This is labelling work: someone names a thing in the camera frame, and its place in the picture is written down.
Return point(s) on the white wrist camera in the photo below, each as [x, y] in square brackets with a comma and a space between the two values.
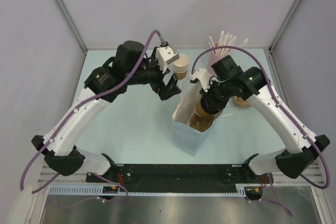
[203, 77]
[165, 56]

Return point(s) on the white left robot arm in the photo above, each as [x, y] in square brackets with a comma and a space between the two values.
[130, 66]

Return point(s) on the brown pulp cup carrier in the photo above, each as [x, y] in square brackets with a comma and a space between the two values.
[201, 124]
[238, 101]

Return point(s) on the stack of brown paper cups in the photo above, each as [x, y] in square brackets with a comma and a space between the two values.
[180, 66]

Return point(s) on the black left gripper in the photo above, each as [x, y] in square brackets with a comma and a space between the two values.
[164, 91]

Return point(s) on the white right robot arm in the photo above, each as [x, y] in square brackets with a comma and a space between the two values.
[301, 144]

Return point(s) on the pink straw holder cup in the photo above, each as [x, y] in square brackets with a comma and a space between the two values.
[214, 60]

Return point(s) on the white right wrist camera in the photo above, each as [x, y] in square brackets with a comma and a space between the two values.
[203, 77]

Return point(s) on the light blue paper bag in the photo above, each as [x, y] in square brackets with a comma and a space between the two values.
[186, 137]

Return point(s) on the aluminium frame rail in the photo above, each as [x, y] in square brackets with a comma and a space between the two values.
[312, 173]

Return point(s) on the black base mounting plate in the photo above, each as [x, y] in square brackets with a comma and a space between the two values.
[184, 178]

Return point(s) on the single brown paper cup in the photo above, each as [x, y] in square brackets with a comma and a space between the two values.
[199, 111]

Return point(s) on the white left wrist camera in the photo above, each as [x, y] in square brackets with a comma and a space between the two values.
[165, 56]

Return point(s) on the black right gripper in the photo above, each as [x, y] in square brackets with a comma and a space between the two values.
[212, 104]

